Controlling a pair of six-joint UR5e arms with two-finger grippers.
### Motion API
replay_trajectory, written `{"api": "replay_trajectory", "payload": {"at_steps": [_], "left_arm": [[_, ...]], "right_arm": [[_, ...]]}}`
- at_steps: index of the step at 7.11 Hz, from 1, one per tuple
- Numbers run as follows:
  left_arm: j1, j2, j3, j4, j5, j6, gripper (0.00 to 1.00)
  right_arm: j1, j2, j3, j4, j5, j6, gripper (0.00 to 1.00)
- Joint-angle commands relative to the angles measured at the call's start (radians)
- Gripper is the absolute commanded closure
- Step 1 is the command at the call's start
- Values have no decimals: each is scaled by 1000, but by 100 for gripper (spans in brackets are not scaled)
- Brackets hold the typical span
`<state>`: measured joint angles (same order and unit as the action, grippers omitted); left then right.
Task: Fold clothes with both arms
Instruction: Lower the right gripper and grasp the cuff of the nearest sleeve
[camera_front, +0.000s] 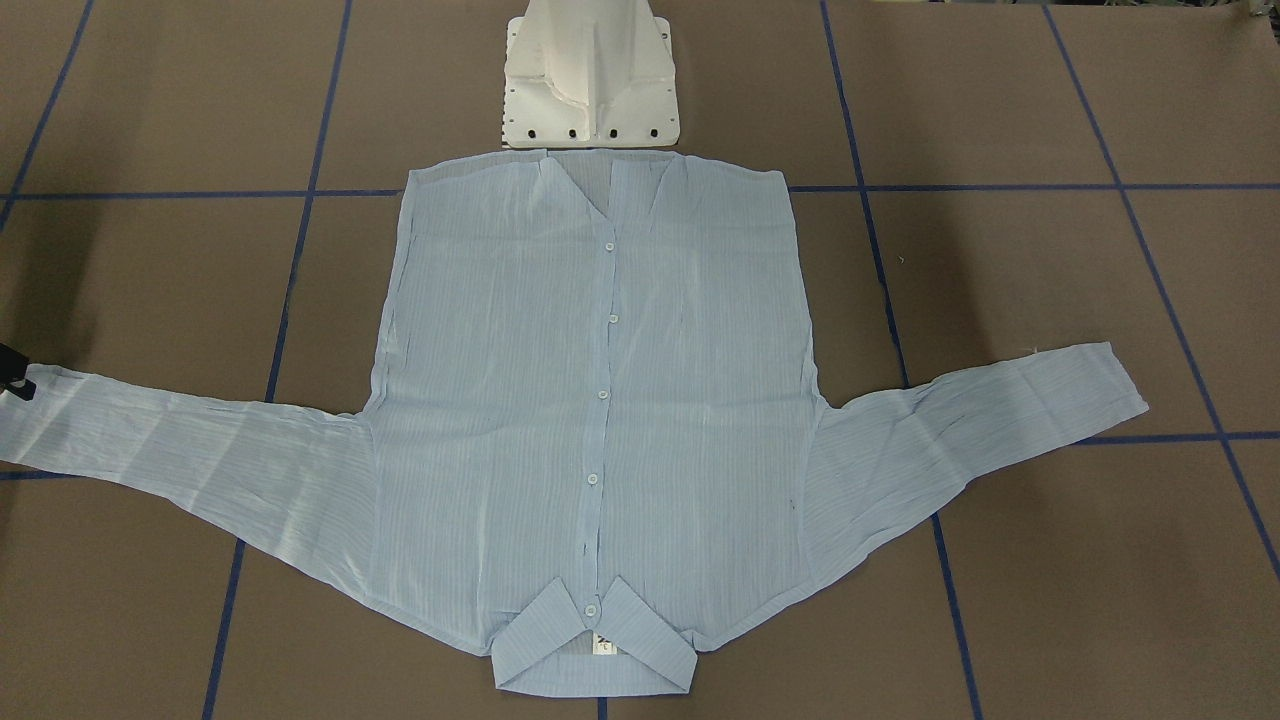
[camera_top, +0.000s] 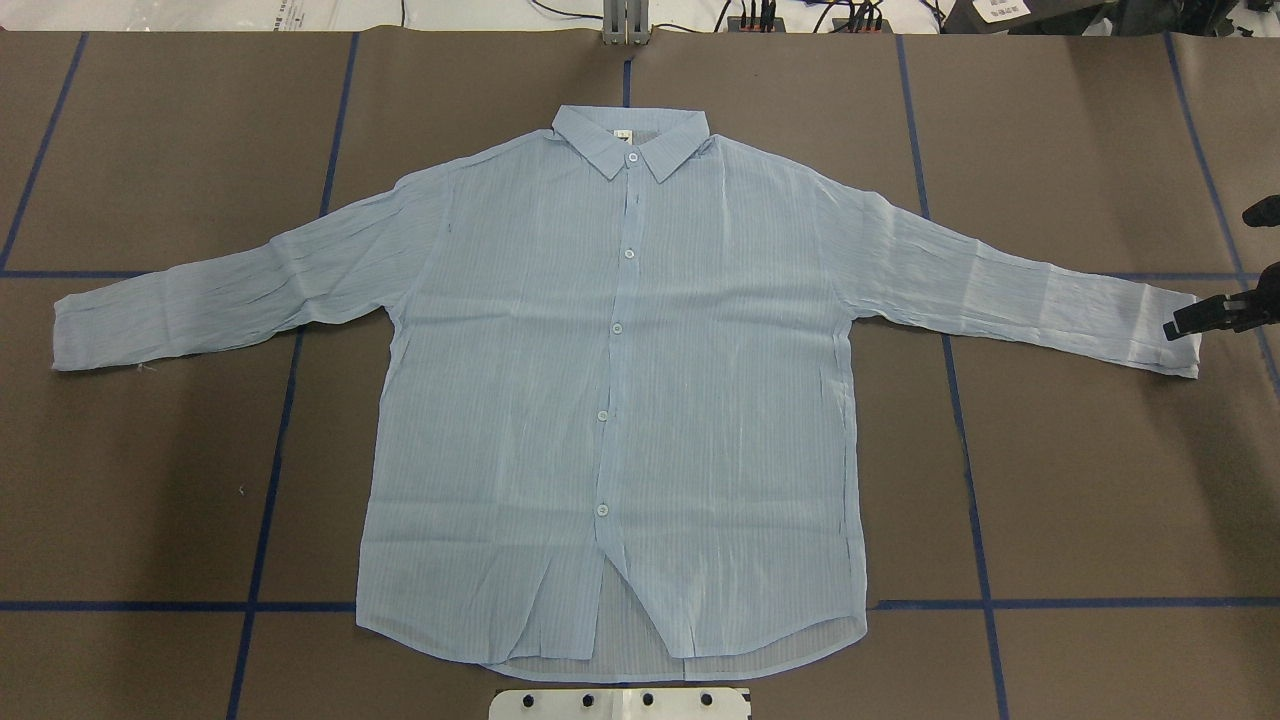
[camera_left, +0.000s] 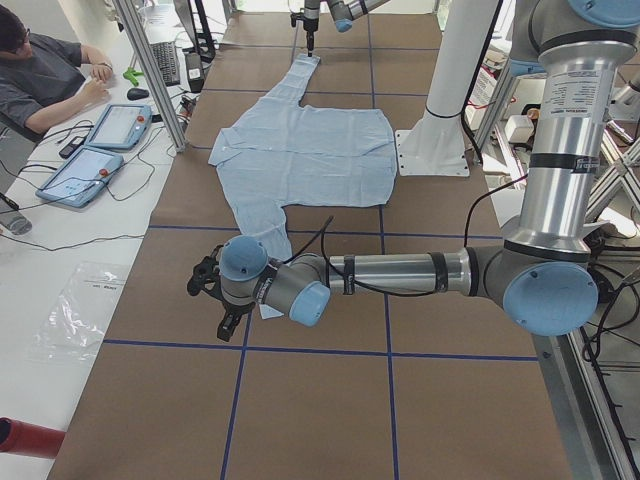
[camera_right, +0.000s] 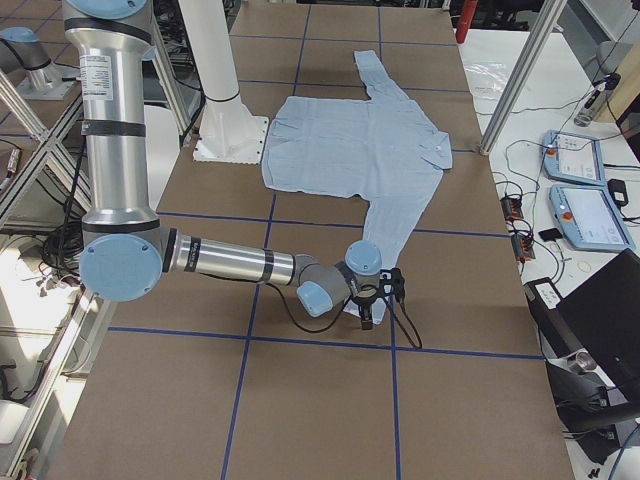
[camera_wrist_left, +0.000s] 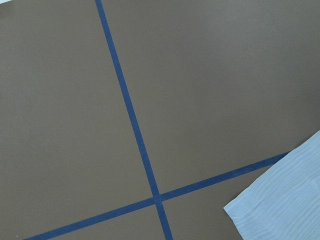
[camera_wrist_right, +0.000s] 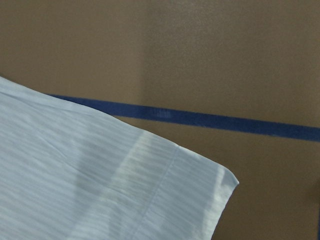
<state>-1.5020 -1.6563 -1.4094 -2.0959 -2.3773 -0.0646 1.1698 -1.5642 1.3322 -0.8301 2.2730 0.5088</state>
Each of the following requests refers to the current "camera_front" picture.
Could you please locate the light blue button-up shirt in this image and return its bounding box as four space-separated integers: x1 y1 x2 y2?
1 150 1148 698

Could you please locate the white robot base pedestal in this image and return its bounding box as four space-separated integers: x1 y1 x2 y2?
500 1 681 149

